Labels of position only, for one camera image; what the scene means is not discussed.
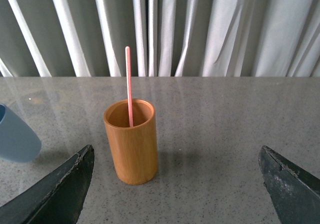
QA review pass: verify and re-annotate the light blue plastic cup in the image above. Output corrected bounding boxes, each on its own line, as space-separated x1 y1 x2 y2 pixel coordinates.
0 104 42 163

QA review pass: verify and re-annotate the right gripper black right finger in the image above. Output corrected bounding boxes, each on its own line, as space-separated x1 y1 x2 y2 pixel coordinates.
258 145 320 224

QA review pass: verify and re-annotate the pink chopstick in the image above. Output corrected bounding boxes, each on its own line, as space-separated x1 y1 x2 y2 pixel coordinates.
125 46 134 127

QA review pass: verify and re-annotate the white pleated curtain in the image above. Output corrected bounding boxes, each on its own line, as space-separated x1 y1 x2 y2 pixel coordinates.
0 0 320 77

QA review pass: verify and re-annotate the wooden cylindrical chopstick holder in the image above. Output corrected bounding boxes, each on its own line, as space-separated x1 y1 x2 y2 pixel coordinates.
103 98 158 185

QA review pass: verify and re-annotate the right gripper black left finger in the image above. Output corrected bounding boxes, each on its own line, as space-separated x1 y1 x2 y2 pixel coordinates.
0 145 95 224

